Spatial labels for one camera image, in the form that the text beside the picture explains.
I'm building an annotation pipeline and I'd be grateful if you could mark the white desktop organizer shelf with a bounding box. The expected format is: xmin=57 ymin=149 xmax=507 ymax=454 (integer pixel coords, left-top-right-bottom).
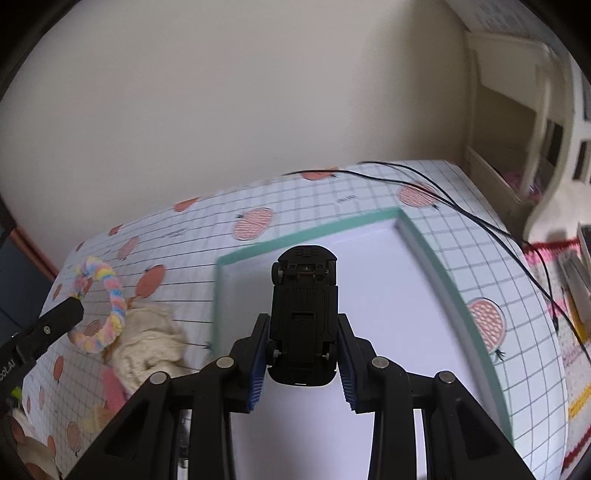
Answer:
xmin=449 ymin=1 xmax=590 ymax=243

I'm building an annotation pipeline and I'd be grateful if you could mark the pink crocheted mat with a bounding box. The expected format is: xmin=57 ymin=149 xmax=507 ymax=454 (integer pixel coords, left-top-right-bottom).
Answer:
xmin=524 ymin=239 xmax=590 ymax=479

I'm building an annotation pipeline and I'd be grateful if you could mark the cream lace scrunchie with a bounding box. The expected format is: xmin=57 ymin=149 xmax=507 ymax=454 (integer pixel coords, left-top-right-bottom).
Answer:
xmin=102 ymin=302 xmax=188 ymax=396

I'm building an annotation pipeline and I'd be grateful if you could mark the pastel rainbow hair scrunchie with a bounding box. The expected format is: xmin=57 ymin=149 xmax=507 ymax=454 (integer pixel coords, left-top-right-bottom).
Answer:
xmin=68 ymin=256 xmax=127 ymax=354

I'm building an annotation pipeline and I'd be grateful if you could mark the white stapler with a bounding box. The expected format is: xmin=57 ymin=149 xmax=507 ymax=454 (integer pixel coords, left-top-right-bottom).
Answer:
xmin=558 ymin=250 xmax=591 ymax=326

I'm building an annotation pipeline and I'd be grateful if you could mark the black toy car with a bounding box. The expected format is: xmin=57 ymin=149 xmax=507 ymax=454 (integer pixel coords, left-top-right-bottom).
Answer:
xmin=267 ymin=245 xmax=338 ymax=387

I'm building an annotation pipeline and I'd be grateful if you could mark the person's hand below gripper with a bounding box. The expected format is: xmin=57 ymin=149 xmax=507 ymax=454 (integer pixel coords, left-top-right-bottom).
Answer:
xmin=8 ymin=409 xmax=61 ymax=479

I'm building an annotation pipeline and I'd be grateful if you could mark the pomegranate grid tablecloth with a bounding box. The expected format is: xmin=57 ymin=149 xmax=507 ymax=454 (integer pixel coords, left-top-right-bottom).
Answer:
xmin=45 ymin=161 xmax=568 ymax=479

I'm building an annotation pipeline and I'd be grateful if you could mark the teal rimmed white box lid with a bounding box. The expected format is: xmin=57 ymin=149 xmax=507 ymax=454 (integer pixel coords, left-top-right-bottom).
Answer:
xmin=212 ymin=209 xmax=512 ymax=479

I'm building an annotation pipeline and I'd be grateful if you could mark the pink hair clip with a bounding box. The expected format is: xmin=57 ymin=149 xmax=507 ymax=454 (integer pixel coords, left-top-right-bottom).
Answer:
xmin=101 ymin=367 xmax=127 ymax=414

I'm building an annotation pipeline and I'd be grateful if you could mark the black thin cable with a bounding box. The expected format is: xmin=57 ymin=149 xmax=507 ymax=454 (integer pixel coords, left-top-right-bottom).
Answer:
xmin=281 ymin=161 xmax=591 ymax=362

